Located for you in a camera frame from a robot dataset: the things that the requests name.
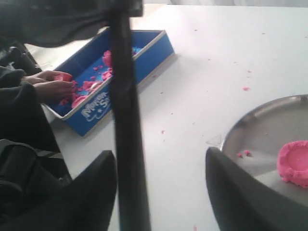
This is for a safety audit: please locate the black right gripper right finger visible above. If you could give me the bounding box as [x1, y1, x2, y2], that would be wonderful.
[205, 147, 308, 231]

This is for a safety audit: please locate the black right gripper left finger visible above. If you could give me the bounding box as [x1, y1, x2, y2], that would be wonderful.
[0, 151, 117, 231]

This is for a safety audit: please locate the black knife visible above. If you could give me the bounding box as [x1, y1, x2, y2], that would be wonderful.
[109, 12, 151, 231]

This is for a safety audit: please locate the pink dough lump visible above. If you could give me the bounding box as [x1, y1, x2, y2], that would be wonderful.
[277, 141, 308, 188]

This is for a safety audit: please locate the black sleeved forearm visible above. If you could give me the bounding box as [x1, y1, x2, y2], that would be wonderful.
[0, 67, 60, 153]

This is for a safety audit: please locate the person's hand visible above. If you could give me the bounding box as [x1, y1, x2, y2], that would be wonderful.
[22, 70, 75, 103]

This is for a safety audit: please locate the round steel plate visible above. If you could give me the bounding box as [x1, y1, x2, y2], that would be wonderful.
[221, 95, 308, 205]

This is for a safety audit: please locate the blue motion sand box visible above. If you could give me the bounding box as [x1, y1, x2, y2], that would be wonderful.
[46, 29, 175, 137]

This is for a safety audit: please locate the pink sand in box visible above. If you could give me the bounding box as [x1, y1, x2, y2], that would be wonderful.
[55, 50, 113, 109]

